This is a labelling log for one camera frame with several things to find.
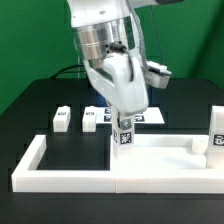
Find marker tag plate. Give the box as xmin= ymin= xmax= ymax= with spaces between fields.
xmin=96 ymin=107 xmax=164 ymax=124

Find white U-shaped fence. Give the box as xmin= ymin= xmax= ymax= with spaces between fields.
xmin=11 ymin=135 xmax=224 ymax=194

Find white desk top tray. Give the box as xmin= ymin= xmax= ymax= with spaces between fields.
xmin=110 ymin=134 xmax=224 ymax=171

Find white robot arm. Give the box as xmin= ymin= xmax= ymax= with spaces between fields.
xmin=67 ymin=0 xmax=183 ymax=130

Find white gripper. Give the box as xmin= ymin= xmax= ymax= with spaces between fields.
xmin=84 ymin=53 xmax=149 ymax=130

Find black cable bundle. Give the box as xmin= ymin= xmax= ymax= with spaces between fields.
xmin=50 ymin=63 xmax=86 ymax=80

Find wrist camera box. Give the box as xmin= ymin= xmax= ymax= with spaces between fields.
xmin=144 ymin=61 xmax=172 ymax=89

